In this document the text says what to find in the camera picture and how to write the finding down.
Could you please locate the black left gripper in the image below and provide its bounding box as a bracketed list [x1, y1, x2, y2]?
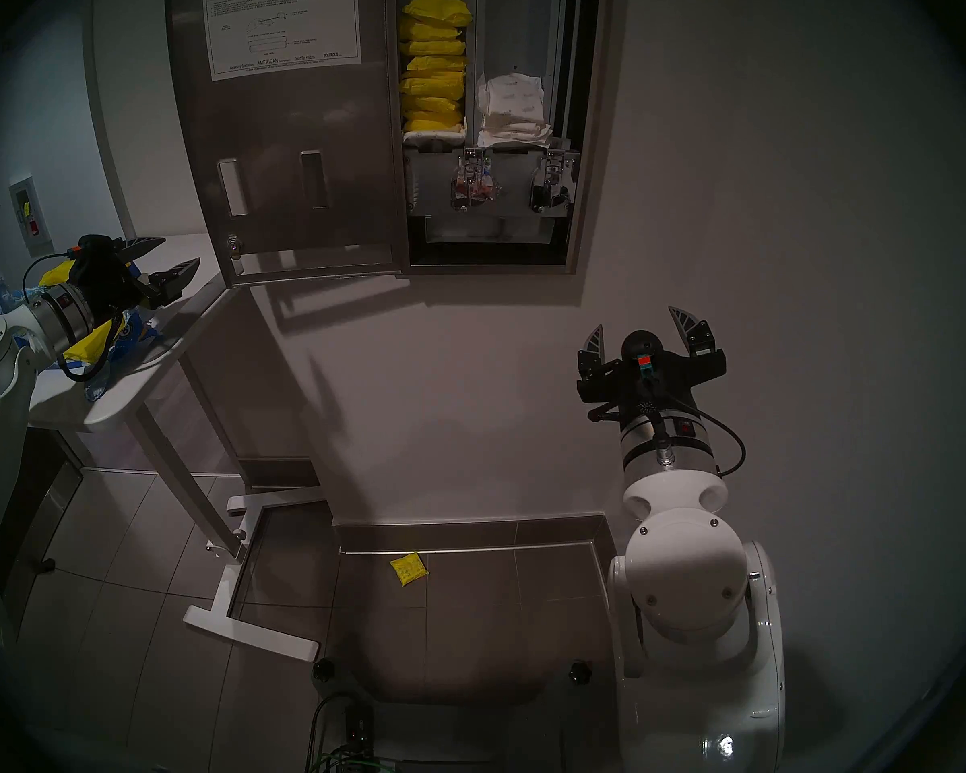
[68, 235, 203, 320]

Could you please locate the dark robot base platform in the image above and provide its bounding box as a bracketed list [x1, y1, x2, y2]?
[342, 657, 613, 773]

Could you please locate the stainless steel dispenser door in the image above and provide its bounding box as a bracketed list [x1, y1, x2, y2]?
[165, 0, 410, 287]

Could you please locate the white pedestal table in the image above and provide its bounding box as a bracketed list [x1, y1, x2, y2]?
[24, 232, 323, 663]

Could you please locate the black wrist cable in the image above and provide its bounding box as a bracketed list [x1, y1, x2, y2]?
[648, 377, 748, 480]
[23, 252, 123, 382]

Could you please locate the white instruction sheet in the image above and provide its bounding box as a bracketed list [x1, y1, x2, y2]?
[201, 0, 361, 81]

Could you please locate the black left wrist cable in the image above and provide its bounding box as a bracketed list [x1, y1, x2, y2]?
[23, 252, 123, 382]

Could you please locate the stainless steel dispenser cabinet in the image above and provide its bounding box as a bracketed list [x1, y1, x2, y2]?
[386, 0, 617, 276]

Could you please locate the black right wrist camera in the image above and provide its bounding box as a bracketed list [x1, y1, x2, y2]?
[620, 329, 666, 387]

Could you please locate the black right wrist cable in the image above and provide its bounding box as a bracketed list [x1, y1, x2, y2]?
[648, 377, 748, 480]

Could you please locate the black and green cable bundle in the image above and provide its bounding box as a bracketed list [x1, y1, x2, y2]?
[304, 691, 371, 773]

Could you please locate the black power box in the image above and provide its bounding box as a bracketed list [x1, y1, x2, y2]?
[345, 703, 375, 760]

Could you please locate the blue plastic pad bag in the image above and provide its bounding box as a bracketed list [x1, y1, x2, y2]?
[0, 276, 166, 402]

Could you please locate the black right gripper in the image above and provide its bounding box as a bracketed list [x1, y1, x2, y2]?
[576, 305, 728, 424]

